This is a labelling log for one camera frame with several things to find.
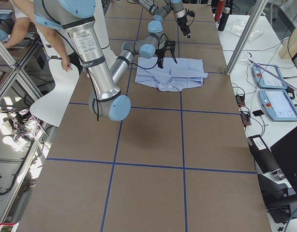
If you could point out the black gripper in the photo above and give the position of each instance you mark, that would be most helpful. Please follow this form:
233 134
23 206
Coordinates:
182 22
160 52

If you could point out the light blue striped shirt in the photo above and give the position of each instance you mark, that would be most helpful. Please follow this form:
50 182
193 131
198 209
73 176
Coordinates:
174 76

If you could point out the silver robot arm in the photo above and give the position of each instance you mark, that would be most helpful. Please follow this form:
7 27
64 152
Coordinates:
160 13
77 19

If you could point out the black bottle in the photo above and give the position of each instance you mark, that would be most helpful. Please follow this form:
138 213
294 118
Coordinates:
223 19

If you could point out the red bottle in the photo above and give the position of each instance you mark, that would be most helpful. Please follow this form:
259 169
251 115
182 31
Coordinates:
219 10

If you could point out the clear plastic bag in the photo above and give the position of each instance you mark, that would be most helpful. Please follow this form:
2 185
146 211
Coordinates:
237 27

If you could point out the upper blue teach pendant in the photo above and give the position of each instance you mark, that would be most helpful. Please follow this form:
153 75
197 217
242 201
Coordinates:
266 80

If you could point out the blue teach pendant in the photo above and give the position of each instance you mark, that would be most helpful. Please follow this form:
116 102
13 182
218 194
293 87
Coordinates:
266 80
278 105

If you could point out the white plastic chair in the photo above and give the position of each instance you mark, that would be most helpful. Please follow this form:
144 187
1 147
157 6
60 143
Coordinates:
51 107

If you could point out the lower blue teach pendant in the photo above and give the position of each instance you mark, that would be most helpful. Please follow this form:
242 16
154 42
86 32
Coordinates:
278 105

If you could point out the standing person black trousers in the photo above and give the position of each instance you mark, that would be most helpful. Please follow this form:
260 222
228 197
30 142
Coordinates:
24 15

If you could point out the black monitor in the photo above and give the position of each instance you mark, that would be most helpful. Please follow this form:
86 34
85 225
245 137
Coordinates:
285 154

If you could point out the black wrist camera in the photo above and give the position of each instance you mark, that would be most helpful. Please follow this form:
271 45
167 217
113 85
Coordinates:
170 46
190 13

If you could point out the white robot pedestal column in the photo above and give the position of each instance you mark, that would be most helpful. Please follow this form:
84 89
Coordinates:
102 35

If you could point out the aluminium frame post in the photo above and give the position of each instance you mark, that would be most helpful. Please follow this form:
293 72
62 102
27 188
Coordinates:
258 9

